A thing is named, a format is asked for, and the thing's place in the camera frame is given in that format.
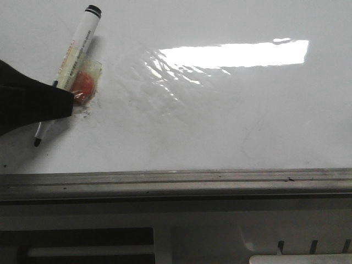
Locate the red round magnet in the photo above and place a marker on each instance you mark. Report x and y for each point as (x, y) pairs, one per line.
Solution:
(83, 87)

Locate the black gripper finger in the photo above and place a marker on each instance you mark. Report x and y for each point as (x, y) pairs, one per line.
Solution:
(26, 101)

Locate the white whiteboard surface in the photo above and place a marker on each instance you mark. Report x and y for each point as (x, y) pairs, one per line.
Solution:
(206, 85)

